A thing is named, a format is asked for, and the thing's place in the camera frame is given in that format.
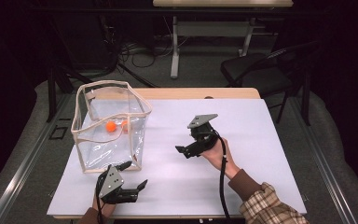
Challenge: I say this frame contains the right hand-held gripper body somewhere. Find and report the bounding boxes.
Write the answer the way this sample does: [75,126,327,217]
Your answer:
[186,113,220,157]

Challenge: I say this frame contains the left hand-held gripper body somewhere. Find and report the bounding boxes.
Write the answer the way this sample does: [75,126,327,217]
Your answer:
[95,165,139,205]

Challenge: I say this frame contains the clear plastic bin beige trim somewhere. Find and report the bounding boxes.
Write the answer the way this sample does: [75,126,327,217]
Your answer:
[70,79,154,174]

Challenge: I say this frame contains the person's right hand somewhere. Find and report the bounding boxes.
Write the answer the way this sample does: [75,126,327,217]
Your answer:
[200,137,241,180]

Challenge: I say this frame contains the person's left hand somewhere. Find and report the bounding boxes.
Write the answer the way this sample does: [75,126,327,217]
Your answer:
[91,189,117,219]

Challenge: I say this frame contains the white table mat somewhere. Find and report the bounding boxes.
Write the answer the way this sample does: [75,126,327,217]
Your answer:
[46,98,308,217]

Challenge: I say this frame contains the black folding chair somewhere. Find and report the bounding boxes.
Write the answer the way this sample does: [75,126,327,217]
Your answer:
[219,40,321,125]

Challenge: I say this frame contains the black metal stand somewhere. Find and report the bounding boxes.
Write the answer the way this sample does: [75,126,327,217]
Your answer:
[45,66,76,123]
[302,69,312,127]

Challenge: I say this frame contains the white-legged desk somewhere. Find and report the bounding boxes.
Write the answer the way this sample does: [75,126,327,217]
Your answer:
[152,0,294,79]

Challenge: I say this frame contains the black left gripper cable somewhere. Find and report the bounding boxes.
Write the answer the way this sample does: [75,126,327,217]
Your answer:
[94,178,104,224]

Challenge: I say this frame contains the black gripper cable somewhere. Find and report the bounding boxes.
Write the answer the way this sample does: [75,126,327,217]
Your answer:
[199,131,233,220]
[94,178,104,224]

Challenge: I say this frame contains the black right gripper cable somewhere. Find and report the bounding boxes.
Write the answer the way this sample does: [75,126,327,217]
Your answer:
[199,131,233,220]

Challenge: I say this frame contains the black floor outlet frame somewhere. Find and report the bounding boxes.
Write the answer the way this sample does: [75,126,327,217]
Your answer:
[48,125,69,141]

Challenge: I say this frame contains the metal floor rail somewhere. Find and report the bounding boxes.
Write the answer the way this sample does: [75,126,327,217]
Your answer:
[0,92,73,224]
[291,96,358,224]

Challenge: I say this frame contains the bundle of floor cables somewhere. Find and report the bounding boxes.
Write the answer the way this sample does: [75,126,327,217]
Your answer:
[117,38,175,69]

